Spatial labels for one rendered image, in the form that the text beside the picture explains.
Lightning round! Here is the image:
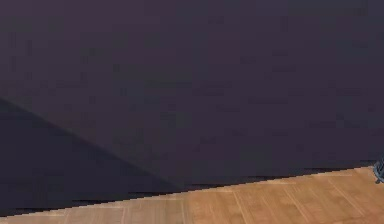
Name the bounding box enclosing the grey-blue wheeled chair base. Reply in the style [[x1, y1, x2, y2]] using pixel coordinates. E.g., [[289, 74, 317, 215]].
[[372, 153, 384, 185]]

